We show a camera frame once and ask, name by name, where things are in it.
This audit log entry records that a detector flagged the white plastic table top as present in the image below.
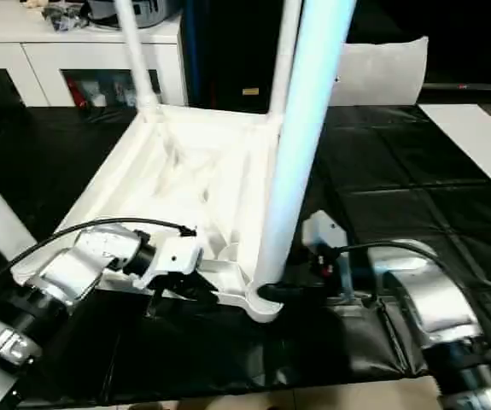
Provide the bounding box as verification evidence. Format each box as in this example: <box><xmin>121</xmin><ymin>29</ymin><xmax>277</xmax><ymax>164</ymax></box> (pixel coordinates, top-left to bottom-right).
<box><xmin>9</xmin><ymin>104</ymin><xmax>288</xmax><ymax>326</ymax></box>

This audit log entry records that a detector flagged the black work mat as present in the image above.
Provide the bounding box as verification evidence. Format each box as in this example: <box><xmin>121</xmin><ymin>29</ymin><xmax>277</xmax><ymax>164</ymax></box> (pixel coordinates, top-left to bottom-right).
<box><xmin>0</xmin><ymin>104</ymin><xmax>491</xmax><ymax>405</ymax></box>

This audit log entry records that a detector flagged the white board on right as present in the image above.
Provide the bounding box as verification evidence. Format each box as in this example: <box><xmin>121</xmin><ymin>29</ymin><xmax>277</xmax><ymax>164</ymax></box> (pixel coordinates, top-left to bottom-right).
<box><xmin>419</xmin><ymin>102</ymin><xmax>491</xmax><ymax>202</ymax></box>

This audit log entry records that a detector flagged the grey cushion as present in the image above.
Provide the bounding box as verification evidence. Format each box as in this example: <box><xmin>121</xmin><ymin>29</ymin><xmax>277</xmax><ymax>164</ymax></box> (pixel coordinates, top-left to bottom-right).
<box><xmin>328</xmin><ymin>36</ymin><xmax>430</xmax><ymax>107</ymax></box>

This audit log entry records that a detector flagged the grey round helmet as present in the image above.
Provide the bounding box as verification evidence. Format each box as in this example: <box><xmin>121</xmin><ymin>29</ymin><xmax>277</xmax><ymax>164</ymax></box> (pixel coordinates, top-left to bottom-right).
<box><xmin>86</xmin><ymin>0</ymin><xmax>183</xmax><ymax>30</ymax></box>

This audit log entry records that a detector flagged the white glass-door cabinet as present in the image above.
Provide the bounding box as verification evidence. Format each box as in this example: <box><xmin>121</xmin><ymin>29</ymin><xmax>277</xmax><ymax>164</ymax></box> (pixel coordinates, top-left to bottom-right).
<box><xmin>0</xmin><ymin>0</ymin><xmax>190</xmax><ymax>108</ymax></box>

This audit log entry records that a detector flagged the dark clutter pile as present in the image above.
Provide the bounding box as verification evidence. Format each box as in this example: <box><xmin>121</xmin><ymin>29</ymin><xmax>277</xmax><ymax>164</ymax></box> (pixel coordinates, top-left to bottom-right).
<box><xmin>41</xmin><ymin>3</ymin><xmax>91</xmax><ymax>34</ymax></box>

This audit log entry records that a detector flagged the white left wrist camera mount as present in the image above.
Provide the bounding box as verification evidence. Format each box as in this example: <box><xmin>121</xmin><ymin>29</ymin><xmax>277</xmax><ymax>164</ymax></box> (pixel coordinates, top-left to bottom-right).
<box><xmin>131</xmin><ymin>233</ymin><xmax>207</xmax><ymax>292</ymax></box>

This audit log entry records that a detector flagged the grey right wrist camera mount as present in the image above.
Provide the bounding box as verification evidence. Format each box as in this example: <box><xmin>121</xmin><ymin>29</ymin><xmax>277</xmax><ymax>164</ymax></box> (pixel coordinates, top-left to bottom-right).
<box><xmin>302</xmin><ymin>208</ymin><xmax>354</xmax><ymax>301</ymax></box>

